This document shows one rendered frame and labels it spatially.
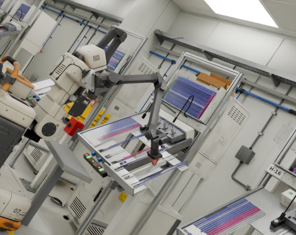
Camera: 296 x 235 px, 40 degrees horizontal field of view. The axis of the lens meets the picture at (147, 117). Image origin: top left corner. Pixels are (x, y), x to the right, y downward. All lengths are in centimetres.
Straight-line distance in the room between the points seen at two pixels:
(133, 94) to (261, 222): 251
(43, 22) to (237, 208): 558
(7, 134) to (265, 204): 166
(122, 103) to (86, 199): 139
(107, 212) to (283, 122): 233
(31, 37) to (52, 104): 469
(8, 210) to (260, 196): 163
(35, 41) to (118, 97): 325
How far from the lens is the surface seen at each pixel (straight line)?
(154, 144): 270
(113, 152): 321
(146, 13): 653
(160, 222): 354
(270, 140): 472
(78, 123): 386
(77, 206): 370
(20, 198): 279
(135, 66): 452
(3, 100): 249
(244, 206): 265
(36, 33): 744
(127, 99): 459
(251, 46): 556
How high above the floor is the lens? 114
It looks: 1 degrees up
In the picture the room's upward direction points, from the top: 34 degrees clockwise
